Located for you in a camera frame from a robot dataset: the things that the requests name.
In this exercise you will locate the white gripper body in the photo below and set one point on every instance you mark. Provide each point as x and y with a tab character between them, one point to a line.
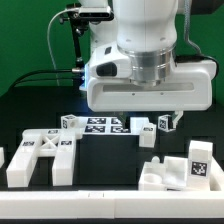
184	87

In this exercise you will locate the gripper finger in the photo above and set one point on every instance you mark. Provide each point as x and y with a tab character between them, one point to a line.
125	120
177	115

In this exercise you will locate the white chair seat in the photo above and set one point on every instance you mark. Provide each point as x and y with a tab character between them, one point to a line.
171	175

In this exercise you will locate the white chair back frame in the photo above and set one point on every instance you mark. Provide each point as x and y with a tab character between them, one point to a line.
57	143

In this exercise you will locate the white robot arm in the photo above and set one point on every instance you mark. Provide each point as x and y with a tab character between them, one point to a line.
144	30

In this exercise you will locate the white front fence bar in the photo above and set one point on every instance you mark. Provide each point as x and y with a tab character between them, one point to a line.
111	204

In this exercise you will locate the white left fence piece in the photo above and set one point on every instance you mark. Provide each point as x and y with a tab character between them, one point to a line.
1	156

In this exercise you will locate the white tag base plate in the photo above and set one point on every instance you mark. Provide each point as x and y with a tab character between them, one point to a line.
109	126

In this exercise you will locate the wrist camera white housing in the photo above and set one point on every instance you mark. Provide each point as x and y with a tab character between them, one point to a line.
108	62

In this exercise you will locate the black camera stand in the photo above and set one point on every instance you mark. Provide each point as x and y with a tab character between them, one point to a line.
78	28

